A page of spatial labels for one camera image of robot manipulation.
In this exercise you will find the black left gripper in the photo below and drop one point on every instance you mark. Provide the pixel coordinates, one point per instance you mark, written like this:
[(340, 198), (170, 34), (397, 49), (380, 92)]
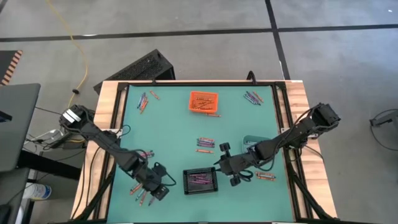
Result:
[(155, 180)]

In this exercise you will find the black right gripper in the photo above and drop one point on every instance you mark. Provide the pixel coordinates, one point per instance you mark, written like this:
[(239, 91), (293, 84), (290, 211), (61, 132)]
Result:
[(236, 165)]

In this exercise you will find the black plastic basket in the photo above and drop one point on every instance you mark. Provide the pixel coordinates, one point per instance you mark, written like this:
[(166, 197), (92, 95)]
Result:
[(190, 190)]

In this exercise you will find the orange plastic basket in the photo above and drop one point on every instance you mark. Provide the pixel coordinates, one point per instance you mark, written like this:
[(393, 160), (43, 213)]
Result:
[(203, 94)]

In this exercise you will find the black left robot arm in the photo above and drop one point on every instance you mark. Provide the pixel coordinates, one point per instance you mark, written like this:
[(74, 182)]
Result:
[(105, 141)]

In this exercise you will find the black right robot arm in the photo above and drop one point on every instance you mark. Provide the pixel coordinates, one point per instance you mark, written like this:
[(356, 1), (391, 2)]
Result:
[(295, 132)]

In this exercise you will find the teal plastic bin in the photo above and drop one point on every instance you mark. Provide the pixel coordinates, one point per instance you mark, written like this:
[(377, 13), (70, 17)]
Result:
[(258, 137)]

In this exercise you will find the green table mat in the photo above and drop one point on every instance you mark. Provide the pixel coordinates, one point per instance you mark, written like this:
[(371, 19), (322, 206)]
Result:
[(180, 130)]

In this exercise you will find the black power strip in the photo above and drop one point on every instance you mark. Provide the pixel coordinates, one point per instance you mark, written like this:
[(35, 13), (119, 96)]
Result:
[(62, 140)]

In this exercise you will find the black desk support bar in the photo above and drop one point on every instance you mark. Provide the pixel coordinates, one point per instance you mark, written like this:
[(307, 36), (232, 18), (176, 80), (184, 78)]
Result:
[(46, 163)]

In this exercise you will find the black perforated computer case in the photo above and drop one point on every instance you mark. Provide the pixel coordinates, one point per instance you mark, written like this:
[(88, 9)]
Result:
[(140, 67)]

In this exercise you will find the white and blue bottle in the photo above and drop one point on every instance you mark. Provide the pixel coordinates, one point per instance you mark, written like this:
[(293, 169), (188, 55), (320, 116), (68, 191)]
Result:
[(38, 191)]

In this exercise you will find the grey side desk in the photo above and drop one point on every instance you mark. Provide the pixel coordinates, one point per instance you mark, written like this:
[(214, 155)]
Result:
[(18, 130)]

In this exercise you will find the black and blue device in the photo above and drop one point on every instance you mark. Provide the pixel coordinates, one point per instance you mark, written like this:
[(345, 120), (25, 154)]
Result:
[(4, 116)]

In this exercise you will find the grey chair base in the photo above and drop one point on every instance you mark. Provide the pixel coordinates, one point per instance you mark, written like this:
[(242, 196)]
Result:
[(387, 119)]

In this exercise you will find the black mat orange striped edge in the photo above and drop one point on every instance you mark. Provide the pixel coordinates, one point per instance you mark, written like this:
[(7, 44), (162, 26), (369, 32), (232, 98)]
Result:
[(7, 65)]

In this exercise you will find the silver mounting bracket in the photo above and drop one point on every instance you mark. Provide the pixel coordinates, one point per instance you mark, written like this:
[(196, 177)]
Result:
[(117, 132)]

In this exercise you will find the black aluminium table frame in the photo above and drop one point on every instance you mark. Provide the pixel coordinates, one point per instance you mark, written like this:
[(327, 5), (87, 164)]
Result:
[(224, 83)]

